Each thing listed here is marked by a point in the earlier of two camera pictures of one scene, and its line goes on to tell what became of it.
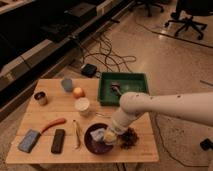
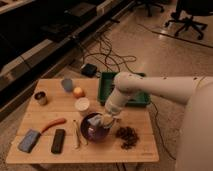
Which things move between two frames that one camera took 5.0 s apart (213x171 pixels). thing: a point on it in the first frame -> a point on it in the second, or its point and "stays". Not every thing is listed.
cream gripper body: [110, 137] -> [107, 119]
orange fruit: [78, 93] stays
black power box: [89, 70] stays
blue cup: [67, 83] stays
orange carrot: [54, 122] stays
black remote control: [57, 145] stays
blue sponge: [29, 140] stays
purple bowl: [95, 146] -> [93, 133]
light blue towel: [98, 134] -> [96, 119]
